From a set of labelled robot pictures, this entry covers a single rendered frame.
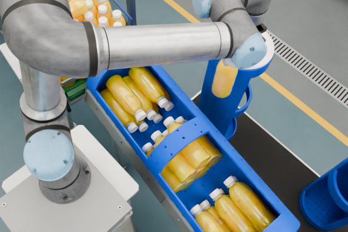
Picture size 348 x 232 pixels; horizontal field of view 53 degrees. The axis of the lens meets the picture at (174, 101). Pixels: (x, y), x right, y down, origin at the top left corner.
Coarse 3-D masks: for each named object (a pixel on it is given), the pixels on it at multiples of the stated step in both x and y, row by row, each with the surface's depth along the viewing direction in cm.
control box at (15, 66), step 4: (4, 44) 144; (0, 48) 143; (4, 48) 143; (4, 52) 142; (8, 52) 142; (4, 56) 148; (8, 56) 141; (8, 60) 140; (12, 60) 140; (12, 64) 139; (16, 64) 139; (12, 68) 138; (16, 68) 138; (16, 72) 137; (20, 72) 137; (20, 76) 136; (20, 80) 137
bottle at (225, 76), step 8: (216, 72) 113; (224, 72) 109; (232, 72) 109; (216, 80) 115; (224, 80) 112; (232, 80) 113; (216, 88) 118; (224, 88) 116; (232, 88) 121; (216, 96) 122; (224, 96) 121
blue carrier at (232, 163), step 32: (96, 96) 133; (160, 128) 144; (192, 128) 115; (160, 160) 114; (224, 160) 132; (192, 192) 132; (224, 192) 132; (256, 192) 125; (192, 224) 112; (288, 224) 103
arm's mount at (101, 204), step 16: (32, 176) 105; (96, 176) 106; (16, 192) 102; (32, 192) 102; (96, 192) 103; (112, 192) 104; (0, 208) 100; (16, 208) 100; (32, 208) 100; (48, 208) 100; (64, 208) 101; (80, 208) 101; (96, 208) 101; (112, 208) 101; (128, 208) 102; (16, 224) 98; (32, 224) 98; (48, 224) 98; (64, 224) 98; (80, 224) 99; (96, 224) 99; (112, 224) 99
